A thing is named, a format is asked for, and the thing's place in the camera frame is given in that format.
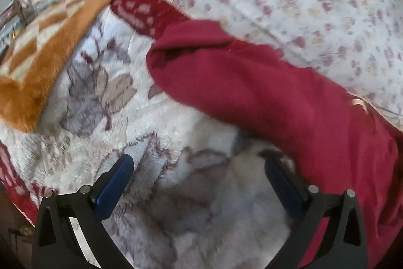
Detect fuzzy white leaf-print blanket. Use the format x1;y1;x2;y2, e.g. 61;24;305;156
0;0;315;269

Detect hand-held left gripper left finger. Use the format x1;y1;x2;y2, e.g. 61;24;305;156
31;154;136;269

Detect orange checkered fuzzy cloth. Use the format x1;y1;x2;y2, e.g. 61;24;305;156
0;0;126;133

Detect dark red knit garment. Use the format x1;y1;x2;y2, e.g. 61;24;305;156
145;20;403;269

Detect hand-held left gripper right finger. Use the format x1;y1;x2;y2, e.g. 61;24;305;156
264;157;369;269

